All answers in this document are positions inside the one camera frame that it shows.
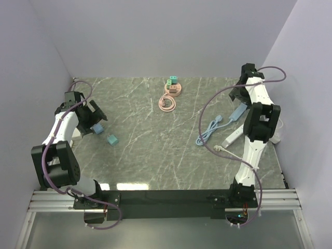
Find green charger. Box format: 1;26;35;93
106;134;119;146

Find blue coiled cable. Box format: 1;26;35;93
195;115;233;147

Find white triangular power strip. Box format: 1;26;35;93
269;132;281;144

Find green plug adapter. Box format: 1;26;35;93
167;76;178;85

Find black base bar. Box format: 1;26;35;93
73;189;258;220

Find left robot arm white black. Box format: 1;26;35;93
31;91;107;209

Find blue plug adapter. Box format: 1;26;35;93
92;123;104;134

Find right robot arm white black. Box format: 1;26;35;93
228;63;281;208

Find pink round power strip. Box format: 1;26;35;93
164;83;182;98

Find aluminium rail frame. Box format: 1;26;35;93
27;189;302;213

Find white square charger plug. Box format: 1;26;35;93
72;129;81;140

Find white power strip coloured sockets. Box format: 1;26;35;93
222;125;244;148

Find blue long power strip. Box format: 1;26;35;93
229;103;247;122

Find white power strip cable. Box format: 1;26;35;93
212;118;284;167

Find pink coiled cable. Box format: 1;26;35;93
158;94;178;113

